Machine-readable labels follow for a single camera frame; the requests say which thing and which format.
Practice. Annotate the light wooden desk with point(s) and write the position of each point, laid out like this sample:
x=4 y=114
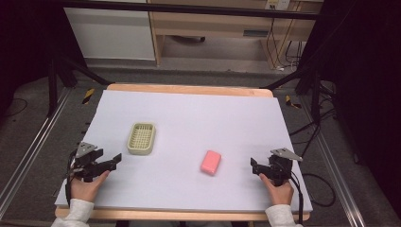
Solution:
x=214 y=25

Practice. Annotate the person's right hand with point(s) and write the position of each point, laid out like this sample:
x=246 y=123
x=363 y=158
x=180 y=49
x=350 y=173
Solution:
x=280 y=194

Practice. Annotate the wooden table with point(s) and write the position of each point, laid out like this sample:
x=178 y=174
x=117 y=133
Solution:
x=189 y=89

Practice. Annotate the yellow black hazard tape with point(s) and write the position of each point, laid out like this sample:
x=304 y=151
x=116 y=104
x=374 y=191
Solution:
x=292 y=102
x=88 y=96

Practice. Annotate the pink soap bar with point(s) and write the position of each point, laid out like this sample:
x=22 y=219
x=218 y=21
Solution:
x=211 y=162

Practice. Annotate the dark curtain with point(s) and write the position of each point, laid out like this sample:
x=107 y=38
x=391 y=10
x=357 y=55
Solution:
x=362 y=78
x=28 y=41

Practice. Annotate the black stand legs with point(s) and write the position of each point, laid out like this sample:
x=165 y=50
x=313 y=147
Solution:
x=310 y=82
x=63 y=75

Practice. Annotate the black horizontal frame bar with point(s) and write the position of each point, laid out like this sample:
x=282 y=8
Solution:
x=189 y=8

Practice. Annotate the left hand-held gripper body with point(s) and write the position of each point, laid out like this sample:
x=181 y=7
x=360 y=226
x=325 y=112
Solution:
x=84 y=164

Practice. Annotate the white cabinet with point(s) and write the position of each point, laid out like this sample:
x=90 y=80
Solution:
x=110 y=34

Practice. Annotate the person's left hand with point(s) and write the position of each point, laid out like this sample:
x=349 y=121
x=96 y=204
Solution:
x=84 y=189

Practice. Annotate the white foam board mat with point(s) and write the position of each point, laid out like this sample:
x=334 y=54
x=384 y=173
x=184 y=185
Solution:
x=189 y=119

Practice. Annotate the beige plastic soap dish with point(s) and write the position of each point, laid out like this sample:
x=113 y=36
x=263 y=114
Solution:
x=142 y=138

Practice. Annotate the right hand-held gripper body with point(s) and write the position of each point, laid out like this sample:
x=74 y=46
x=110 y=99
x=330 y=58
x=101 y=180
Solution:
x=280 y=167

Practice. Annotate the white wall socket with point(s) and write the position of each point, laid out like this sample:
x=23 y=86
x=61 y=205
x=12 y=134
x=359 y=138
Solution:
x=277 y=4

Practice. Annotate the metal floor rail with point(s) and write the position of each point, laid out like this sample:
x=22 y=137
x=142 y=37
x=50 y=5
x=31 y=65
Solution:
x=34 y=145
x=337 y=170

